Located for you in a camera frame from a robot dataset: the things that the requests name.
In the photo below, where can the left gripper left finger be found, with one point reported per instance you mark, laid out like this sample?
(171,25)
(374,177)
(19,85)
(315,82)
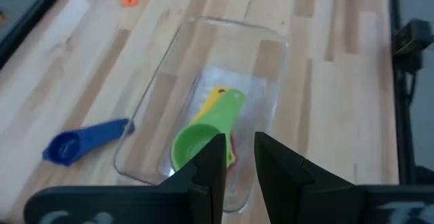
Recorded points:
(203,190)

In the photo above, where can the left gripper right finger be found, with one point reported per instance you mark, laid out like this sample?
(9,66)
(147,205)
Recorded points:
(291,190)

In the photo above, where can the red measuring cup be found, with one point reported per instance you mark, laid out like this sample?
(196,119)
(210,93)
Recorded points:
(233,145)

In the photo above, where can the green measuring cup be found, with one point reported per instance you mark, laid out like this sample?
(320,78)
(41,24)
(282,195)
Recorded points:
(220,115)

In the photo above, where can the yellow measuring cup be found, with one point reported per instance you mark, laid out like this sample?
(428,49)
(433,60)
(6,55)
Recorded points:
(211,103)

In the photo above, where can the small dark blue measuring cup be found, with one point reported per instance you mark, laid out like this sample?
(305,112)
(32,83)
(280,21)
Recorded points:
(88,137)

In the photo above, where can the clear plastic bin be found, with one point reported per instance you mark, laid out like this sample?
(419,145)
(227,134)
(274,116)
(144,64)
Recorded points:
(237,47)

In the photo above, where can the black camera on stand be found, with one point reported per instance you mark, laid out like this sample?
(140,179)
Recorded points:
(412,40)

